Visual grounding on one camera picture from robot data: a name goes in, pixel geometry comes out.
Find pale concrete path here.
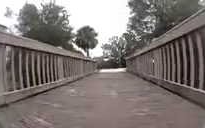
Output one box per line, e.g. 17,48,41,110
98,67,128,74

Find palm tree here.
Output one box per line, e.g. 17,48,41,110
72,25,100,58

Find wooden bridge deck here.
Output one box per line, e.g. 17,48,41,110
0,70,205,128

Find cluster of dark trees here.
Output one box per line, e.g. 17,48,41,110
3,1,78,53
100,0,205,68

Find wooden bridge railing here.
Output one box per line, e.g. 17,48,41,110
125,4,205,112
0,27,99,108

